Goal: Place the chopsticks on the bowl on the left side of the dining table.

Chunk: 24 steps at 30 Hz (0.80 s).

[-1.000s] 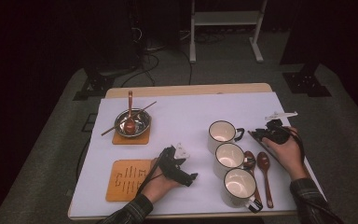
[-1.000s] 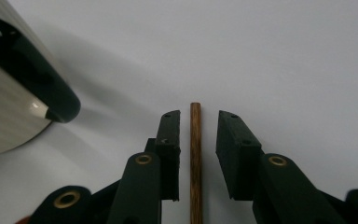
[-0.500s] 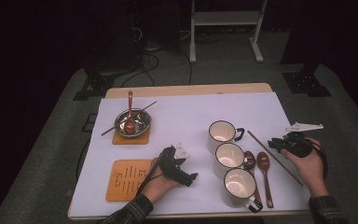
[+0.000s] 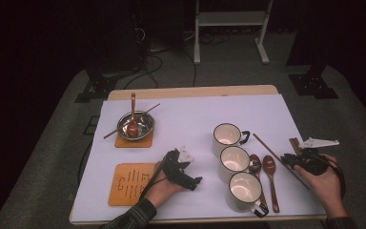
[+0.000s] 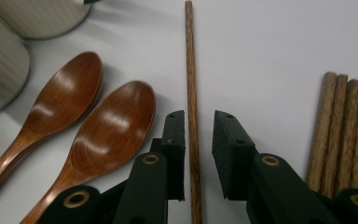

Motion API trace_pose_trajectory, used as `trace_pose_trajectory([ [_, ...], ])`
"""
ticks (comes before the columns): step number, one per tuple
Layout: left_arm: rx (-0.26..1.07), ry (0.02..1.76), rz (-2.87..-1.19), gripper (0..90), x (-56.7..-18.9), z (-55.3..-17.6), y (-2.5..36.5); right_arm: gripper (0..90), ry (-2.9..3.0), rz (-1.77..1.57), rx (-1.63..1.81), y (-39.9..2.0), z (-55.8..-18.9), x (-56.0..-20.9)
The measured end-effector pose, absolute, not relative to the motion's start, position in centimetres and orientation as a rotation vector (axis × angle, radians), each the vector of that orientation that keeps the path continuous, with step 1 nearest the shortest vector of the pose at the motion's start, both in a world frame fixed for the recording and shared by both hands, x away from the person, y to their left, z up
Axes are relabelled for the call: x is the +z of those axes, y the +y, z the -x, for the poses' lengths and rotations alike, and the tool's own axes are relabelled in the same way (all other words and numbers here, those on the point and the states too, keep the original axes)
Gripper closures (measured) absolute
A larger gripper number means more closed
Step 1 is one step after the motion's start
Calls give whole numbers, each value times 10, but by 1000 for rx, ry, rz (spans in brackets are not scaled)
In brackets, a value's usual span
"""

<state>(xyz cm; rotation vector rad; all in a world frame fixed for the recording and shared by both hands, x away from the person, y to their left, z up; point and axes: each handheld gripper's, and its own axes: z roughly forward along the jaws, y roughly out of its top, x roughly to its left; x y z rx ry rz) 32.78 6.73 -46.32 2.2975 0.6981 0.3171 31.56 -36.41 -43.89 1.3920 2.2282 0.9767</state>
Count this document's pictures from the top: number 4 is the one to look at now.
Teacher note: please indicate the black stand base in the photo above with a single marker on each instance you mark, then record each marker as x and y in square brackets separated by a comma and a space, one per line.
[313, 86]
[97, 89]

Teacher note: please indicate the brown wooden spoon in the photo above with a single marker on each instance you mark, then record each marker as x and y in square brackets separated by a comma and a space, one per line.
[132, 129]
[269, 165]
[254, 163]

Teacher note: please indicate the carved wooden coaster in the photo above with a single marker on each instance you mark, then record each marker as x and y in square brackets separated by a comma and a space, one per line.
[133, 143]
[127, 184]

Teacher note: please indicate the dark floor plate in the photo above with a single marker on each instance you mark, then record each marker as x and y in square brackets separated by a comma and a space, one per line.
[91, 125]

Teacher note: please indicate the white metal stand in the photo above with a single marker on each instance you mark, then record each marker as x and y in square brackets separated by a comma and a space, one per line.
[230, 18]

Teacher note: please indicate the shiny steel bowl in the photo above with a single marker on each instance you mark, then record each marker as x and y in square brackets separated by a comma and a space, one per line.
[144, 127]

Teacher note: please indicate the white table sheet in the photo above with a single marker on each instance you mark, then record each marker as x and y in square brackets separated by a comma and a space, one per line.
[184, 111]

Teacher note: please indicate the person's right hand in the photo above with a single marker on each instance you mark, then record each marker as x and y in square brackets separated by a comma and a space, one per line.
[329, 191]

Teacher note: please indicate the white cup black rim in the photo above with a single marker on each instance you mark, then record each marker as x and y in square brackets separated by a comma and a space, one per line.
[226, 135]
[234, 159]
[244, 189]

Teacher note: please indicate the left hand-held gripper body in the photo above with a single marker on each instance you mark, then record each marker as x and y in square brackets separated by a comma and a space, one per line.
[174, 170]

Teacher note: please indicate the person's left hand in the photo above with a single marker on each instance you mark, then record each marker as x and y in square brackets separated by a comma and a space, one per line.
[162, 191]

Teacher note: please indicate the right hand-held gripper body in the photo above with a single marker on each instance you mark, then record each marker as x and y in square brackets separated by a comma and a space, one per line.
[313, 162]

